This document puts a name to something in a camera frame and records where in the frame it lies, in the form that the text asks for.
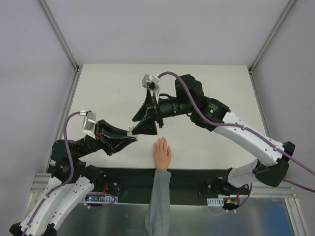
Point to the mannequin hand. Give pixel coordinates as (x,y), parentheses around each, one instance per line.
(162,154)

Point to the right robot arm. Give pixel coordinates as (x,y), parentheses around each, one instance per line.
(272,157)

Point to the right aluminium frame post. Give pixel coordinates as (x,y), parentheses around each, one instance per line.
(272,34)

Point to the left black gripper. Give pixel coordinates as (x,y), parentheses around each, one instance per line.
(103,141)

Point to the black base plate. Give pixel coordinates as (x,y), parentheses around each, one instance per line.
(175,187)

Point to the aluminium frame post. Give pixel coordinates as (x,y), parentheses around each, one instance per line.
(272,34)
(58,34)

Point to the left aluminium frame post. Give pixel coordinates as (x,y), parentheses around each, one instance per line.
(58,34)

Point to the white cable duct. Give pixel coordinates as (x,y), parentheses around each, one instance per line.
(222,201)
(98,199)

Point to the grey sleeved forearm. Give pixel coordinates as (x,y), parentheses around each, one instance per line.
(157,220)

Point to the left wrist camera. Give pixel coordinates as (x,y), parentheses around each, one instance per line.
(89,122)

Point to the right white cable duct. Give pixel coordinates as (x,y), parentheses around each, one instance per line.
(222,201)

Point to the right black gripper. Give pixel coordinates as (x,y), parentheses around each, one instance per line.
(157,111)

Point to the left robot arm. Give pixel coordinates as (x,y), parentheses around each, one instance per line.
(71,179)

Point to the left white cable duct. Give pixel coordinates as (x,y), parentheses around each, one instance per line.
(98,199)

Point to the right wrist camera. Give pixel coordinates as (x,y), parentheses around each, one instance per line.
(152,83)

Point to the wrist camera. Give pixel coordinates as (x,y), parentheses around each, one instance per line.
(152,83)
(89,122)

